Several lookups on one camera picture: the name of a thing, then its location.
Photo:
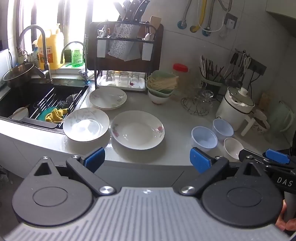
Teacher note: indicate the white electric cooking pot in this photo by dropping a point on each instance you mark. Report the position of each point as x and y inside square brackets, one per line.
[231, 111]

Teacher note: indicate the large blue plastic bowl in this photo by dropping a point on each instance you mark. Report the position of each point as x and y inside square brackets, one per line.
[204, 139]

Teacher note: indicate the window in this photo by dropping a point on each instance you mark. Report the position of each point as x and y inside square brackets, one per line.
[46, 14]

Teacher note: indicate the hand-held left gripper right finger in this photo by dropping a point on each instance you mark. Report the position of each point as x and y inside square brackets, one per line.
[199, 160]

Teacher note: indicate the patterned steel cleaver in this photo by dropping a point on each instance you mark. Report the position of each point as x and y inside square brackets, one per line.
[121, 39]

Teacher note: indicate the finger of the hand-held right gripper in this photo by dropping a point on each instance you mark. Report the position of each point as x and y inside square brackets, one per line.
[277, 157]
[244, 153]

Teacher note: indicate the small chrome faucet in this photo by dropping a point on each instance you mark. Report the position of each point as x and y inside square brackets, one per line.
[85, 60]

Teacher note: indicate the dried noodles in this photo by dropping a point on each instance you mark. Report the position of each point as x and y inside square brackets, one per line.
[161, 83]

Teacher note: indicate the pale green kettle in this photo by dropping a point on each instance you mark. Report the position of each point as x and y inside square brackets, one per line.
[281, 115]

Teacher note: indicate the steel wool scrubber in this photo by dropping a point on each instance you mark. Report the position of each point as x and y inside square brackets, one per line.
[68, 100]

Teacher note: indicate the grey leaf pattern plate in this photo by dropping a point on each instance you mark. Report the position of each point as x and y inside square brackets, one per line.
[85, 126]

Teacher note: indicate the plain white ceramic bowl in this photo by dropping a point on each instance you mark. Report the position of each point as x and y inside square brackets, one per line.
[233, 148]

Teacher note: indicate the yellow cloth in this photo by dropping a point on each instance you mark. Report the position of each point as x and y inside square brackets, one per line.
[55, 115]

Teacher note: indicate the wall socket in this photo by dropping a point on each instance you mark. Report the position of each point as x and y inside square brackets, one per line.
[230, 20]

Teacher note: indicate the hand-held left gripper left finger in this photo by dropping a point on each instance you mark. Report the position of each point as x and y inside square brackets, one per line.
[94, 159]

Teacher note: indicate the wooden spatula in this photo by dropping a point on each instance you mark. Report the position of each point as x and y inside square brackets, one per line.
[155, 22]

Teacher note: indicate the clear drinking glass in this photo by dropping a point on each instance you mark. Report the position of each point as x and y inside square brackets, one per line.
[110, 76]
[135, 78]
[124, 77]

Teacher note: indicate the black sink drain rack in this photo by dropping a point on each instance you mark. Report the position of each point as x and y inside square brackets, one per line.
[46, 102]

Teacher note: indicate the white footed bowl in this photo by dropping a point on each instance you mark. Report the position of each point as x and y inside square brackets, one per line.
[159, 98]

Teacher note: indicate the pink flower plate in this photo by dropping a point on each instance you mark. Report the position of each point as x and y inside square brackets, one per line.
[137, 131]

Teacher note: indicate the black kitchen sink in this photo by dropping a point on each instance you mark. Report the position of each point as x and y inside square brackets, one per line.
[20, 97]

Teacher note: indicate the tall grey faucet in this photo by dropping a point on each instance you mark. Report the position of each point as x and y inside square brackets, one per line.
[45, 53]

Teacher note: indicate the green dish soap bottle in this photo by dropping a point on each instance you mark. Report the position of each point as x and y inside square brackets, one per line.
[77, 56]

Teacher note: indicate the white utensil holder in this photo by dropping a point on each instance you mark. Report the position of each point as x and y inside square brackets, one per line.
[147, 51]
[101, 48]

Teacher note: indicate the dark wooden cutting board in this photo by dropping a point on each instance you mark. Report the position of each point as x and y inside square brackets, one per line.
[158, 51]

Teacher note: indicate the cut glass cup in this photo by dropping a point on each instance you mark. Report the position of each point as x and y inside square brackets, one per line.
[207, 97]

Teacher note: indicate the steel pot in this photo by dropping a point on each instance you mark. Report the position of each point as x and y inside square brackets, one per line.
[17, 75]

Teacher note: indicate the person's right hand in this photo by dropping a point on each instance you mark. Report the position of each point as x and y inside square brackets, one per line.
[282, 224]

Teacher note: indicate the small blue plastic bowl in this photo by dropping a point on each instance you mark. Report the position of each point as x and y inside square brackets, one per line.
[223, 128]

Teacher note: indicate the red lidded plastic jar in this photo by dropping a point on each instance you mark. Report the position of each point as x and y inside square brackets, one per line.
[180, 68]

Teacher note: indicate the gold rimmed green leaf plate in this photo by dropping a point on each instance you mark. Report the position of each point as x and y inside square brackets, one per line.
[107, 98]

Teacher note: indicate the black power strip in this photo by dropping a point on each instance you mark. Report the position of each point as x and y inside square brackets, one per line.
[259, 67]

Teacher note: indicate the green bowl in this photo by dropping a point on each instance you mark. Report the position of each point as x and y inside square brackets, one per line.
[161, 74]

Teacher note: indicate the yellow oil jug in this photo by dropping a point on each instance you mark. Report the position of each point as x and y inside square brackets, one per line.
[52, 48]

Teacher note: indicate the black metal dish rack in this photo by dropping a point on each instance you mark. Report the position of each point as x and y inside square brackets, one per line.
[96, 69]

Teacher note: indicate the white bowl in sink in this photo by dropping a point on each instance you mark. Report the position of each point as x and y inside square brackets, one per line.
[20, 114]

